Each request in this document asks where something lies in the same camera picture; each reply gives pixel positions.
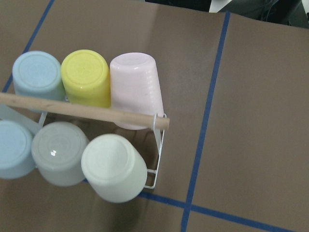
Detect pink plastic cup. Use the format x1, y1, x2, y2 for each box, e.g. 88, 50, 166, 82
110, 52, 164, 116

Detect pale green plastic cup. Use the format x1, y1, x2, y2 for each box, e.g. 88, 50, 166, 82
81, 134, 147, 203

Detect yellow plastic cup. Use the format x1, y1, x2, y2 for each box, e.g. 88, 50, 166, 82
61, 49, 111, 108

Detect grey plastic cup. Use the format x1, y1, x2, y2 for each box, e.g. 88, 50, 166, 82
31, 122, 89, 187

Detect light blue plastic cup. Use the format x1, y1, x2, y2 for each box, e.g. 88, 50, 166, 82
0, 120, 35, 179

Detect white wire cup rack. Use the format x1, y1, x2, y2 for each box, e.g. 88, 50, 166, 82
0, 93, 171, 189

